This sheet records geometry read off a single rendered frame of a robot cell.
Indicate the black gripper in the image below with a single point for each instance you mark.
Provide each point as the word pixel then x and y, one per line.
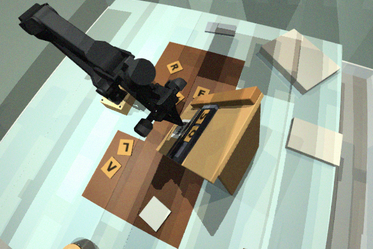
pixel 144 126

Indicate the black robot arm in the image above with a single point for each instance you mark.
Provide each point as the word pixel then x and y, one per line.
pixel 107 66

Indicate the grey cylinder with tan lid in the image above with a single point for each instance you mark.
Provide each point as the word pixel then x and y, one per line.
pixel 81 244

